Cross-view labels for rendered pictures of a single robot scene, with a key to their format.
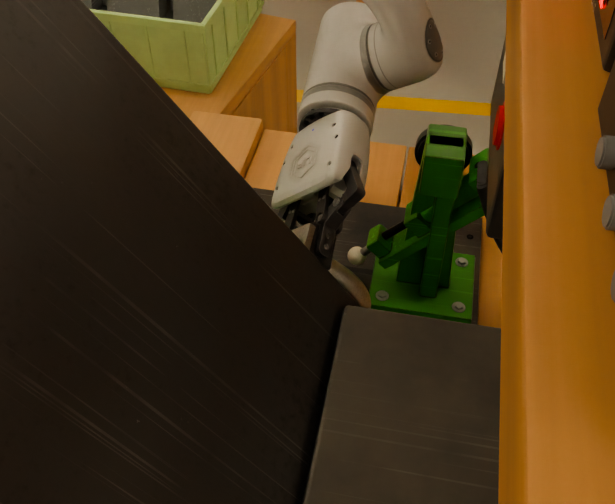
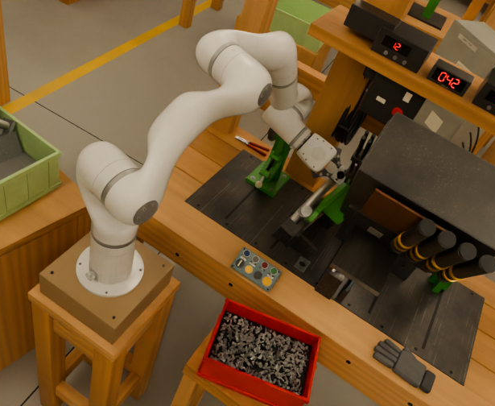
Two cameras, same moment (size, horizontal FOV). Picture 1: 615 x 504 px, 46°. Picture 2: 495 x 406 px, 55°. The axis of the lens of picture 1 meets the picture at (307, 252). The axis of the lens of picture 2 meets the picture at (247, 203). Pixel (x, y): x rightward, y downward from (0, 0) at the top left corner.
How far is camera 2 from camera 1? 1.51 m
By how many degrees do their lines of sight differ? 57
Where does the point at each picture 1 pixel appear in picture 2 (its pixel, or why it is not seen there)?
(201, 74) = (55, 179)
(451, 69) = not seen: outside the picture
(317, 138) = (315, 145)
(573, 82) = (464, 101)
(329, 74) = (299, 126)
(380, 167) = (194, 157)
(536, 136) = (476, 109)
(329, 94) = (307, 131)
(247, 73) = not seen: hidden behind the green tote
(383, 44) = (306, 109)
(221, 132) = not seen: hidden behind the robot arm
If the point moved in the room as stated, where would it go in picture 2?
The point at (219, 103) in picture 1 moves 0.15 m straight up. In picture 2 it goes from (72, 186) to (72, 156)
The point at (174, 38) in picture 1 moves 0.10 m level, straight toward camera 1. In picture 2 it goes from (43, 169) to (72, 177)
